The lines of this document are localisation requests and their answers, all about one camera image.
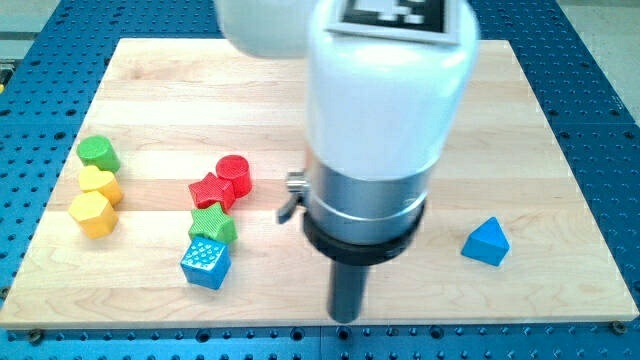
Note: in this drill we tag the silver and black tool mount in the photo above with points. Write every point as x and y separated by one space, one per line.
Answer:
355 221

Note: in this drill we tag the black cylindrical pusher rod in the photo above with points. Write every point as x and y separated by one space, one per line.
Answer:
346 291

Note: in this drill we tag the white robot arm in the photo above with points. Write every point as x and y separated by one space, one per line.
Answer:
384 81

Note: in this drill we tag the blue triangle block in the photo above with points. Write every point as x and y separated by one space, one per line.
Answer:
488 243

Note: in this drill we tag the blue cube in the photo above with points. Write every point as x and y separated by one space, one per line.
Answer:
206 262

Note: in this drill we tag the red cylinder block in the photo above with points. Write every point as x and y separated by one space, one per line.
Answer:
236 169

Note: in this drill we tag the green star block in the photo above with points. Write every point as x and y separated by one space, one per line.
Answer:
214 224

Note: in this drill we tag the red star block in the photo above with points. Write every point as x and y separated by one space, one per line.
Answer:
212 190

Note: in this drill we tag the black white fiducial marker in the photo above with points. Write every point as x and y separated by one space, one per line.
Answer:
422 21

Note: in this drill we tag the yellow hexagon block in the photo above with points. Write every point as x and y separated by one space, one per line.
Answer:
94 213

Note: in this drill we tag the yellow heart block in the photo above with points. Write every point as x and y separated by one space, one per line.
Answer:
91 178

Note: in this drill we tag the green cylinder block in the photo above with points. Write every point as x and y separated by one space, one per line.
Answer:
97 150

